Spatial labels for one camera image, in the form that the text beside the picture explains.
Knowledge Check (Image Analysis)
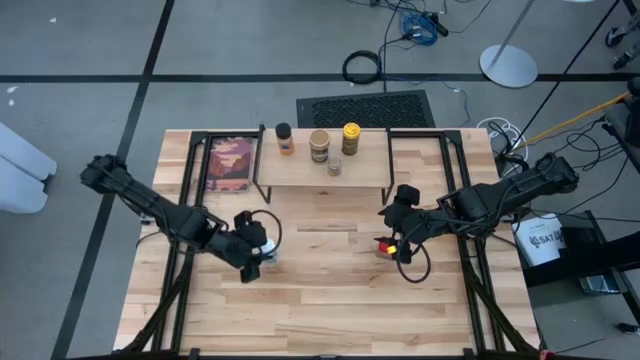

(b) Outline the canyon picture book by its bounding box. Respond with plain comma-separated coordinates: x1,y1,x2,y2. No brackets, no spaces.
204,135,257,194

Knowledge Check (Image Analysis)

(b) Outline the thin black straight cable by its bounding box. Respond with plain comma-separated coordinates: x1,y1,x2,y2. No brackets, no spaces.
509,0,626,151

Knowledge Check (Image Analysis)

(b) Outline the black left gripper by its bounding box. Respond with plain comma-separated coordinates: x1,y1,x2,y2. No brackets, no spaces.
219,209,277,284

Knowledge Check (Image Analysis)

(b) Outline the grey wheeled cart base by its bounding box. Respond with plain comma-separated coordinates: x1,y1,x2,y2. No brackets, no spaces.
604,9,640,71

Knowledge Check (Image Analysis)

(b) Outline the black coiled cable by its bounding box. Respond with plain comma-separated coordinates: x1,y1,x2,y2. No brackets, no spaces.
342,49,384,85

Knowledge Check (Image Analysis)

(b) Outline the smoked paprika tin red lid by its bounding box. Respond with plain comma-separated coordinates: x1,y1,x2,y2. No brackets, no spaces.
373,235,401,262

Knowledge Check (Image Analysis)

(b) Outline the furikake jar tan lid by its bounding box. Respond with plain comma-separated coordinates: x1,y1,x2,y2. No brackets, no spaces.
308,128,332,165

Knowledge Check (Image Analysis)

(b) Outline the black right gripper cable loop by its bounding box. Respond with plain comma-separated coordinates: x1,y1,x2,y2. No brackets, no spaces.
394,242,432,285

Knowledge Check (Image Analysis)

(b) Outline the black metal table frame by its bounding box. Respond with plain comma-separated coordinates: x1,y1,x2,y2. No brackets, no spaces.
114,127,544,360

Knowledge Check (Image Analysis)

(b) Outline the white floor object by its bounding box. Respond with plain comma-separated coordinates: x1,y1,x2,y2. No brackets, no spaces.
0,122,58,215

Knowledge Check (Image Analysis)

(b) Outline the yellow cable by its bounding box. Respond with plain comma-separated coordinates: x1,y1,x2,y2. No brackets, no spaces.
514,91,632,151

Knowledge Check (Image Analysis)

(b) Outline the black side desk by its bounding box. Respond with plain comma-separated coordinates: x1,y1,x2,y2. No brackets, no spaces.
519,209,640,326

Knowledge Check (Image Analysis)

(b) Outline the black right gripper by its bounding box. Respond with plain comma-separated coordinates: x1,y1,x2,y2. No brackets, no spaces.
382,183,446,265

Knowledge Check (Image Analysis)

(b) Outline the white printed bucket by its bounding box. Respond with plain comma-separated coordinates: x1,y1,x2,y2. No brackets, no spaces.
512,213,567,268

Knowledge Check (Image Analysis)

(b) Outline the white coiled cable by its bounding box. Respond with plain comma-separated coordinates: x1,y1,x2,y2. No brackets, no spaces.
474,117,529,151

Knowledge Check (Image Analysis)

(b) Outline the crunchy onion jar yellow lid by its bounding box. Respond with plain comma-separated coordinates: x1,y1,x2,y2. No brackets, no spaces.
341,122,362,157

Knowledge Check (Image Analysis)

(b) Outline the blue coiled cable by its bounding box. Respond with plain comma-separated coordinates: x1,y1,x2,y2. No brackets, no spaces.
398,12,440,47

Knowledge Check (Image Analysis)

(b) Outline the wooden shelf with black legs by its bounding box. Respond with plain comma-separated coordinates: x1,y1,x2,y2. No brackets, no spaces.
252,123,396,206

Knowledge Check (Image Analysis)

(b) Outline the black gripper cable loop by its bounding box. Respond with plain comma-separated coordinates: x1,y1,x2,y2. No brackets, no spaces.
248,208,284,261
394,242,432,285

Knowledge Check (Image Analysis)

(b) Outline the bagel sesame jar white lid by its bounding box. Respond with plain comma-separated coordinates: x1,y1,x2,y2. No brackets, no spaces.
258,238,280,265

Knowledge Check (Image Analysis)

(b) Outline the black perforated floor mat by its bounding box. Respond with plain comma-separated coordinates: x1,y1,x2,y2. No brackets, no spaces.
295,89,437,130

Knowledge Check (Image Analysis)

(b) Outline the round grey stand base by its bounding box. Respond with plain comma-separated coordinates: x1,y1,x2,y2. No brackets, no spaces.
478,0,540,90

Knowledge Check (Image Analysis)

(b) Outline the orange turmeric bottle black lid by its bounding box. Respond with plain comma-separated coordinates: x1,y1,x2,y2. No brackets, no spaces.
274,122,296,157

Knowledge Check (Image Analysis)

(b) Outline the black left gripper cable loop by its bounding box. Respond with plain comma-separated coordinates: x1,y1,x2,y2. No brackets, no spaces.
248,208,284,261

